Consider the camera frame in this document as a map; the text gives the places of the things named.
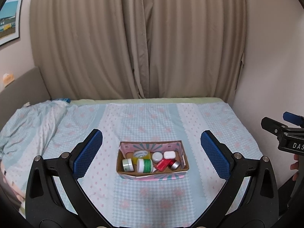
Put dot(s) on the small silver red jar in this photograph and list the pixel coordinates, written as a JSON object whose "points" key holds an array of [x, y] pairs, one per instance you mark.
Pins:
{"points": [[174, 164]]}

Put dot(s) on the white earbuds case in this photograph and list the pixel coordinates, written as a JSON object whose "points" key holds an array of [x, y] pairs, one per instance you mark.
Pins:
{"points": [[169, 155]]}

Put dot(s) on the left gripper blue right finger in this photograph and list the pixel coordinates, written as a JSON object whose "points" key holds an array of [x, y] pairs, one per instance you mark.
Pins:
{"points": [[249, 196]]}

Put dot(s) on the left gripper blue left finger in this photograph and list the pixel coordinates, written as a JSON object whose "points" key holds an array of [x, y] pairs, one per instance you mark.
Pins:
{"points": [[54, 198]]}

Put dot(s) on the crumpled blue white blanket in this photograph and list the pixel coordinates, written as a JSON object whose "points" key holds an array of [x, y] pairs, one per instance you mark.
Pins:
{"points": [[28, 131]]}

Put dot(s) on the gray sofa backrest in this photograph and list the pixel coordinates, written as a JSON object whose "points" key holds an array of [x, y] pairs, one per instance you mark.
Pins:
{"points": [[30, 87]]}

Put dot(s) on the round white lidded jar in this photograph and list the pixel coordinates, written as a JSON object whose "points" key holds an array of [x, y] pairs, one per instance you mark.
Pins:
{"points": [[157, 157]]}

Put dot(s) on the framed picture on wall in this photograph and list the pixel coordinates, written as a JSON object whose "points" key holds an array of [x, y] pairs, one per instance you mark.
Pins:
{"points": [[10, 21]]}

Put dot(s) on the red rectangular box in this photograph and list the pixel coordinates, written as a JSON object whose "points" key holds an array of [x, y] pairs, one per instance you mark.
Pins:
{"points": [[161, 166]]}

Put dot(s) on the small pale green cream jar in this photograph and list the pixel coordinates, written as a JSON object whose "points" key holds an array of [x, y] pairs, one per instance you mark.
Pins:
{"points": [[127, 165]]}

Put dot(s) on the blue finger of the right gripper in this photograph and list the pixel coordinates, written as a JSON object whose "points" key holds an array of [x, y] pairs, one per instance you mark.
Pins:
{"points": [[293, 118], [276, 128]]}

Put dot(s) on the small orange plush toy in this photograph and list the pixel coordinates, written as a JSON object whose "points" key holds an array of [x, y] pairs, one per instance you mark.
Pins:
{"points": [[8, 78]]}

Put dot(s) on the open cardboard box pink lining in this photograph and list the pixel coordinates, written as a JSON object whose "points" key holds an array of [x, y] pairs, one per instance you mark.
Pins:
{"points": [[126, 150]]}

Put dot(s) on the person's right hand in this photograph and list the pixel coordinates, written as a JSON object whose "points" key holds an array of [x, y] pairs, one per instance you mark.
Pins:
{"points": [[295, 166]]}

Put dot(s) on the blue checked floral bedsheet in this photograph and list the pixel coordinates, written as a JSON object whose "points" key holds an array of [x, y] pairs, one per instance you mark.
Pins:
{"points": [[168, 203]]}

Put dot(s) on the beige curtain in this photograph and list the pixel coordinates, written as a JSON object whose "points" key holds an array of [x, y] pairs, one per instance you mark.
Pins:
{"points": [[138, 49]]}

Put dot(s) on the green label white jar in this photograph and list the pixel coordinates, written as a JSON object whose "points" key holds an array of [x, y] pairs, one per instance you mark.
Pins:
{"points": [[144, 165]]}

